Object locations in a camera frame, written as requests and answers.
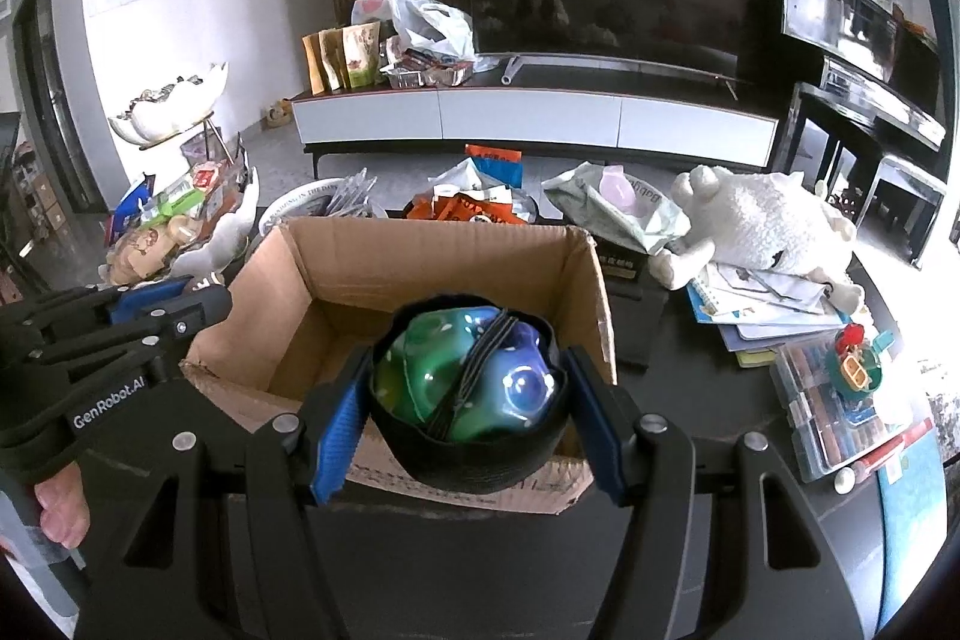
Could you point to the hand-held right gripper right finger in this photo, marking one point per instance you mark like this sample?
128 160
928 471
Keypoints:
600 426

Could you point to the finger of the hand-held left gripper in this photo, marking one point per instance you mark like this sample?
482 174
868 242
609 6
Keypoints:
146 302
199 310

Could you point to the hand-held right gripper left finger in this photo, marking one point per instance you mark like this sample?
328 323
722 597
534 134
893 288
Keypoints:
341 434

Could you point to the brown cardboard box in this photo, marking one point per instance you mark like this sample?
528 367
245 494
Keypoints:
322 265

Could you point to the green blue ball black holder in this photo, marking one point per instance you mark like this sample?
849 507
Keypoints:
465 385

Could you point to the dark marble desktop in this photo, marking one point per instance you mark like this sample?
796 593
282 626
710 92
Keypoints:
712 385

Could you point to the person's left hand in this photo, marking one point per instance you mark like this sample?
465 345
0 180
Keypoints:
64 505

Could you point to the large white petal bowl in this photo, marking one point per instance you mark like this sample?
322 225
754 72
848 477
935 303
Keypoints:
225 242

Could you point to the pile of snack packets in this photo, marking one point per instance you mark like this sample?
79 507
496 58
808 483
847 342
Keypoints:
169 220

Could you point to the black box gold print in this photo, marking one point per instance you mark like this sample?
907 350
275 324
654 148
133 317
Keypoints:
630 310

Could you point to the white printed plate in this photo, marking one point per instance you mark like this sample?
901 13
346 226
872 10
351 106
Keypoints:
296 212

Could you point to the shelf of boxes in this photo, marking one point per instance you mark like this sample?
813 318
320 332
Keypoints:
34 190

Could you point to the purple basket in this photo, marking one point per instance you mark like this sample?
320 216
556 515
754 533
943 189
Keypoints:
199 147

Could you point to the small white petal bowl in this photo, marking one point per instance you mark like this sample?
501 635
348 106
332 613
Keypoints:
161 115

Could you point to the clear plastic packets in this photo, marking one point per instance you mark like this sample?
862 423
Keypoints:
352 197

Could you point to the stack of books and papers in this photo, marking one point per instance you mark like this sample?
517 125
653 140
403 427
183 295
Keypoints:
757 314

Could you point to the brown floor toy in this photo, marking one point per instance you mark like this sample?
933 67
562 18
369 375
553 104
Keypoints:
276 114

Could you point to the green wet wipes pack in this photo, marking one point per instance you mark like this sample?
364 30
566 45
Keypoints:
600 209

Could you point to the clear plastic organizer box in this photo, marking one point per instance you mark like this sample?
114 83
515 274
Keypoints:
832 430

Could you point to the pile of orange sachets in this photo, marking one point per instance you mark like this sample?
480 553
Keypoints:
472 206

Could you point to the colourful plastic toy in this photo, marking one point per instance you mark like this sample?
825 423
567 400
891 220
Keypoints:
855 366

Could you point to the white plush sheep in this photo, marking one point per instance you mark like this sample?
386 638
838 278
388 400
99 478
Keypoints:
765 220

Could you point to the brown snack pouch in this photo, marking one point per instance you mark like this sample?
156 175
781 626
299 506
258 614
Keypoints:
334 61
313 64

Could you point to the red bottle white cap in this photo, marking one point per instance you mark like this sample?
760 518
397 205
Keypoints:
870 460

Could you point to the blue orange carton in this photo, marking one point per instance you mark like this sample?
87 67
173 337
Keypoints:
499 160

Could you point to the green beige snack pouch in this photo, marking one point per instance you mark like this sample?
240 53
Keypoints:
362 55

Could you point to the white television cabinet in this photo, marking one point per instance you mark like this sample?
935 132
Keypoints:
525 115

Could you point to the blue book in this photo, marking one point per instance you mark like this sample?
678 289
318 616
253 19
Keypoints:
911 520

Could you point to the foil tray of packaged food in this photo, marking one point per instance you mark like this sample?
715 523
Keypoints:
427 74

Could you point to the white plastic bag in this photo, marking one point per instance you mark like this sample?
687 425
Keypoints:
427 21

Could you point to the black piano bench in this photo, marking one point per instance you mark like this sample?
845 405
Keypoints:
904 190

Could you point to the black piano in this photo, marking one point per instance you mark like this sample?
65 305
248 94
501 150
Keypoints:
840 25

